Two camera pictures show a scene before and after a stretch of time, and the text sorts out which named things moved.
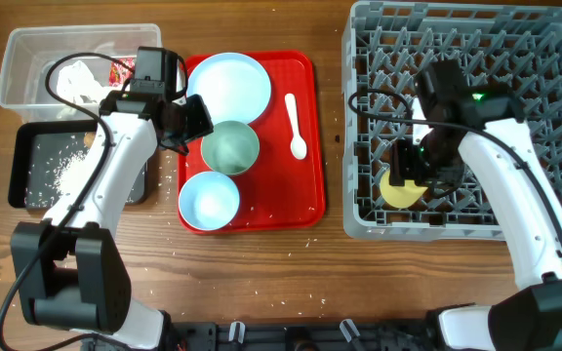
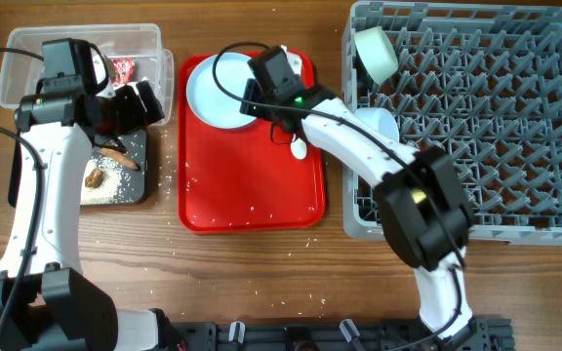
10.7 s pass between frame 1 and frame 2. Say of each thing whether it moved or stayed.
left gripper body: moved
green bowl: moved
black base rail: stayed
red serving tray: stayed
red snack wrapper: stayed
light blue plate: stayed
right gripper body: moved
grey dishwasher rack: stayed
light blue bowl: moved
